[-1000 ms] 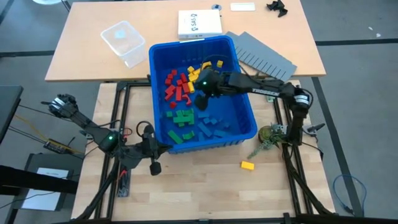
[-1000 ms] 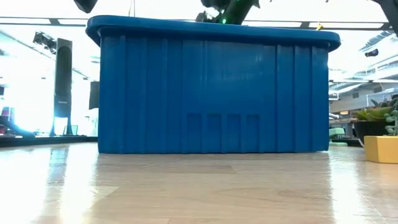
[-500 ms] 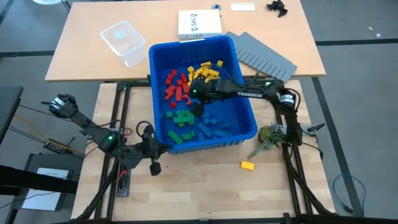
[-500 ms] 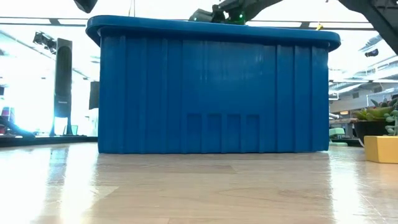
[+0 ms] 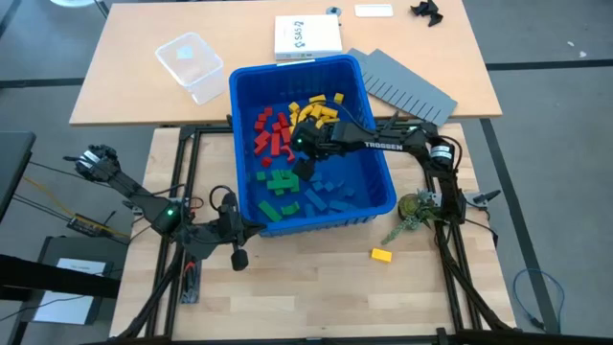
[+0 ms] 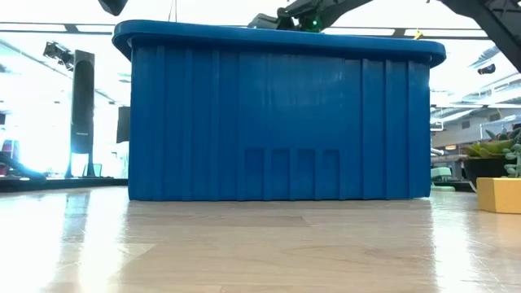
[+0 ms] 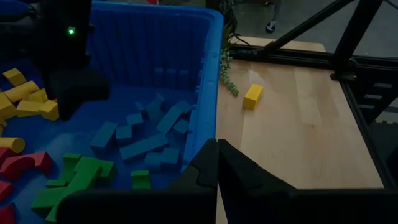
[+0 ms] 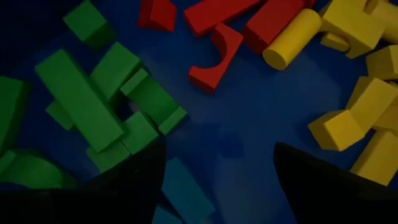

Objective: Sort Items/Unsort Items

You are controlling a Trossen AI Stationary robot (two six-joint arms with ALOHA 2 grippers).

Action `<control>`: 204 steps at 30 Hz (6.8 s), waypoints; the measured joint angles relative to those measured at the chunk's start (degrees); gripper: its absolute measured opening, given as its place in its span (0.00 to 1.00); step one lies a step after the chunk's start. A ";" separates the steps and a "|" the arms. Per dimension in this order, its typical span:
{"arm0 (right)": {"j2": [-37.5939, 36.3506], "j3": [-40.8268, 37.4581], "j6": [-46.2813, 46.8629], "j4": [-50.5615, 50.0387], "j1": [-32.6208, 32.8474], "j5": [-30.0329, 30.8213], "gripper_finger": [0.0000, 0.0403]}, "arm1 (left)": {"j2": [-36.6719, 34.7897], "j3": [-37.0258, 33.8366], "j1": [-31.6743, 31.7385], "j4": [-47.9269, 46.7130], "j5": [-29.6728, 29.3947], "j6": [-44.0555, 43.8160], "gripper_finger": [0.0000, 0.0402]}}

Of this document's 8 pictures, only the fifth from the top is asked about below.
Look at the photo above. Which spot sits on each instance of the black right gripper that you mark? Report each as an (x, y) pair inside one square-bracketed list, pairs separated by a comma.
[(316, 141)]

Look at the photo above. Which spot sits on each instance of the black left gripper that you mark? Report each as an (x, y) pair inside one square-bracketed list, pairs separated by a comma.
[(230, 225)]

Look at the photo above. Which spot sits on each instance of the red foam block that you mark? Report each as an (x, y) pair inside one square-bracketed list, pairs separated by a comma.
[(276, 127), (260, 149), (282, 120), (268, 110), (262, 139), (259, 126), (286, 135), (262, 118), (289, 153), (266, 162), (275, 144)]

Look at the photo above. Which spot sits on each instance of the large blue plastic bin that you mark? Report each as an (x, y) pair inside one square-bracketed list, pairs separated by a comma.
[(364, 167)]

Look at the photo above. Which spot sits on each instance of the clear plastic block box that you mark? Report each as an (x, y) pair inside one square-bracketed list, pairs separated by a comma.
[(191, 67)]

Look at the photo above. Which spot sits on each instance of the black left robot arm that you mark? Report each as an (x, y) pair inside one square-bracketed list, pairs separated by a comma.
[(143, 196)]

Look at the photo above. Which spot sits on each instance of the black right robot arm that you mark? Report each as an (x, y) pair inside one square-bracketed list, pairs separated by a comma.
[(383, 145)]

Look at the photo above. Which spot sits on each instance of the small blue foam block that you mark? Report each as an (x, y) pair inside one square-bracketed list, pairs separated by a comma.
[(349, 191)]

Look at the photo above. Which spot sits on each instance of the black spring clamp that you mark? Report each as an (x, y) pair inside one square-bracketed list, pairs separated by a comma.
[(483, 196), (230, 120), (392, 120)]

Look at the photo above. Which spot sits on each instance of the black strip packet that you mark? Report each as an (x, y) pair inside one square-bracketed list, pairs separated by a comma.
[(191, 287)]

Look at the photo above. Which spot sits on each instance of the artificial succulent in black pot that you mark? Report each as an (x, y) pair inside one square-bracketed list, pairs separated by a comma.
[(409, 206)]

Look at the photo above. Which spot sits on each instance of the grey round knob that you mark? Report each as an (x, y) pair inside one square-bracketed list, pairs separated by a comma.
[(333, 9)]

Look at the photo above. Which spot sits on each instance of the white rectangular block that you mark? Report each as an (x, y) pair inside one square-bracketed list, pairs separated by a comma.
[(373, 10)]

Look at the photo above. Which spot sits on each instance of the small black electronics board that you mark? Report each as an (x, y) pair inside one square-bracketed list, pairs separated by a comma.
[(88, 225)]

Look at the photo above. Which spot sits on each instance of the black plastic clamp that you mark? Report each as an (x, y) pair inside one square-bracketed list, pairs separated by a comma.
[(427, 12)]

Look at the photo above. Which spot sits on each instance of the white paper sheet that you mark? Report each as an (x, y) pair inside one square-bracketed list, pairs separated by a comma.
[(67, 292)]

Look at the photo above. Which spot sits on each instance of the black flat case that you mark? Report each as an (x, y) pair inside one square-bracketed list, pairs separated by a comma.
[(52, 246)]

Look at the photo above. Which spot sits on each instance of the dark flat screen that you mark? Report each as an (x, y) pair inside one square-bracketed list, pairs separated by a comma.
[(14, 167)]

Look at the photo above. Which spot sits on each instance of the white round object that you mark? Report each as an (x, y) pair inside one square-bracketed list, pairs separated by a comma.
[(72, 2)]

